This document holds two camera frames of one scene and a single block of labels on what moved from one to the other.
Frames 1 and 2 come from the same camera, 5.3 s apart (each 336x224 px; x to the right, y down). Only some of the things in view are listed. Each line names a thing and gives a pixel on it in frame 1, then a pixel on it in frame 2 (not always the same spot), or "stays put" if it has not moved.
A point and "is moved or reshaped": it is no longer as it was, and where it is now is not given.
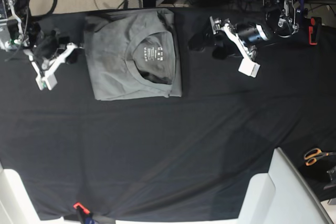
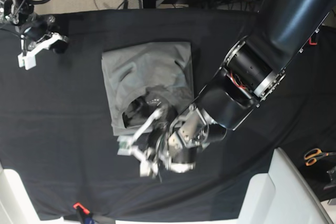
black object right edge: x=332 y=174 stays put
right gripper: x=281 y=17 -> x=179 y=144
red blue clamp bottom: x=87 y=216 stays put
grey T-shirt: x=134 y=54 is moved or reshaped
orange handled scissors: x=311 y=156 stays put
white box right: x=282 y=196 stays put
